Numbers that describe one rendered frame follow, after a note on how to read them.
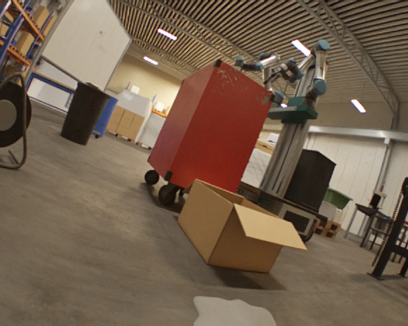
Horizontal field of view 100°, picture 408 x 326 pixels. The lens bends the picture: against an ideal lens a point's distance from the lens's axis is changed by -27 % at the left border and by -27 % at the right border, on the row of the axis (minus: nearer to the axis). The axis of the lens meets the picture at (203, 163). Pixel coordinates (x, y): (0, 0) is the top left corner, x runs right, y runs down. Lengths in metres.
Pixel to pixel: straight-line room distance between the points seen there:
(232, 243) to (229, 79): 0.96
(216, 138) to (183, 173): 0.28
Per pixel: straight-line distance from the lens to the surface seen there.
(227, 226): 0.83
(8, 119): 1.02
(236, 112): 1.44
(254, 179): 5.04
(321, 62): 2.13
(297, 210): 2.06
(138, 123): 8.57
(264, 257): 1.00
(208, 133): 1.36
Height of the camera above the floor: 0.33
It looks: level
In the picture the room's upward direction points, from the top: 23 degrees clockwise
